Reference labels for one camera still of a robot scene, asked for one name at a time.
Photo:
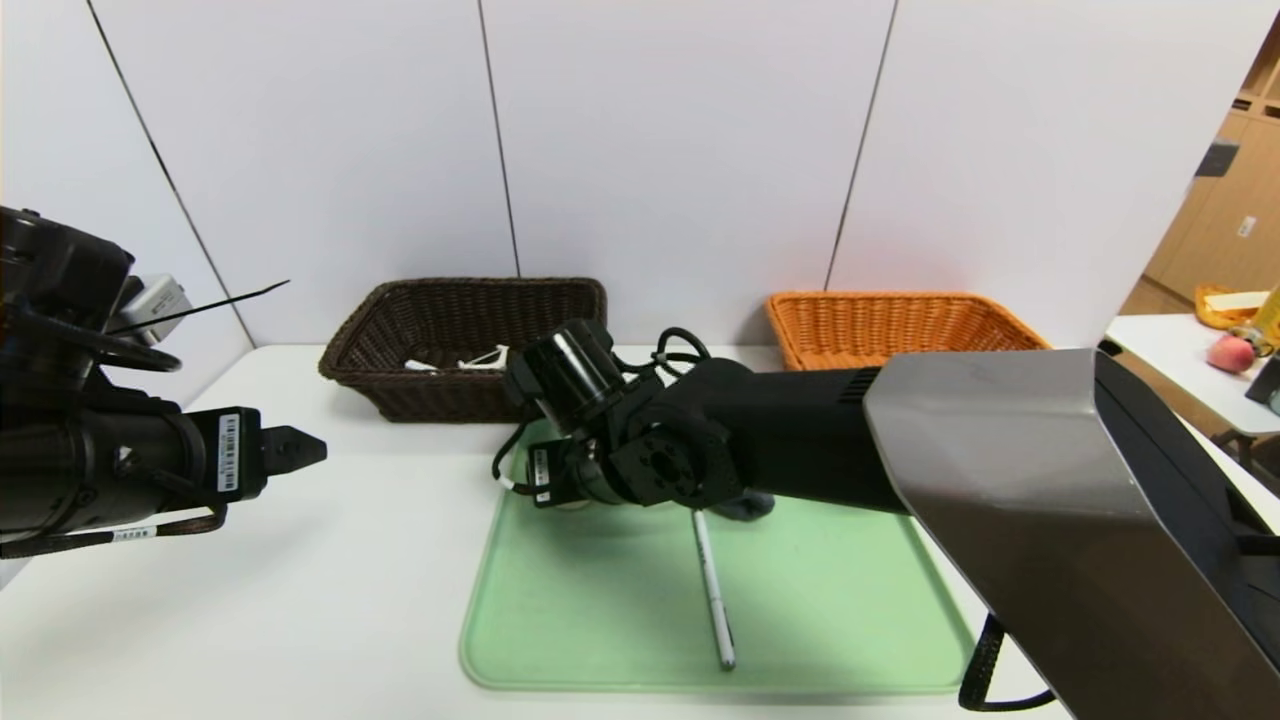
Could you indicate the slim white pen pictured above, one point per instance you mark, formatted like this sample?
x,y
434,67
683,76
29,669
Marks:
x,y
714,600

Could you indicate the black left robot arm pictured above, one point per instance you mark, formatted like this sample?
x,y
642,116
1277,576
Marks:
x,y
80,470

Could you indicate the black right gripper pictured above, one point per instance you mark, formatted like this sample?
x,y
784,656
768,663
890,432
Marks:
x,y
543,477

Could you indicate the white side table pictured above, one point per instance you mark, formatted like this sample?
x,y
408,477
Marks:
x,y
1170,345

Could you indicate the orange wicker basket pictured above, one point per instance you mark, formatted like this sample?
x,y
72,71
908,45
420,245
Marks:
x,y
900,325

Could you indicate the dark brown wicker basket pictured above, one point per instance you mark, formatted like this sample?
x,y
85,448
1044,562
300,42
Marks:
x,y
430,395

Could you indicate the thick white marker black cap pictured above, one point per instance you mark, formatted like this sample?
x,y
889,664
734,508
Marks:
x,y
417,366

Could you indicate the light green plastic tray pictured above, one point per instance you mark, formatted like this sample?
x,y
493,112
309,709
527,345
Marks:
x,y
600,620

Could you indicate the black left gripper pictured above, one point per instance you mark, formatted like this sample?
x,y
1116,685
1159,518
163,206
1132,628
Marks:
x,y
236,452

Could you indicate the dark grey towel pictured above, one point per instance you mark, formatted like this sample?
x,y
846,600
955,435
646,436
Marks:
x,y
750,508

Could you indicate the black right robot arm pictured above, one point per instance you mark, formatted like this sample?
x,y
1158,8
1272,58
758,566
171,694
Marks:
x,y
1000,470

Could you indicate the yellow bottle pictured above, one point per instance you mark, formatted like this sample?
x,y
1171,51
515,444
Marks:
x,y
1268,320

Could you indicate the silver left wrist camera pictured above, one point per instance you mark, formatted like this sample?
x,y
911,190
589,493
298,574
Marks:
x,y
160,300

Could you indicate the thin black zip tie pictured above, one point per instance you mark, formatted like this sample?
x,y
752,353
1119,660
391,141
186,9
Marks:
x,y
200,306

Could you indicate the small black box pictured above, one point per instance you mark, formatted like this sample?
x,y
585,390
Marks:
x,y
1266,380

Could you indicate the small white wall switch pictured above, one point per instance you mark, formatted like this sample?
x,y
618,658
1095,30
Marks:
x,y
1246,226

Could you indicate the pink peach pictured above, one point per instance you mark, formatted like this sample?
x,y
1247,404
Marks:
x,y
1231,354

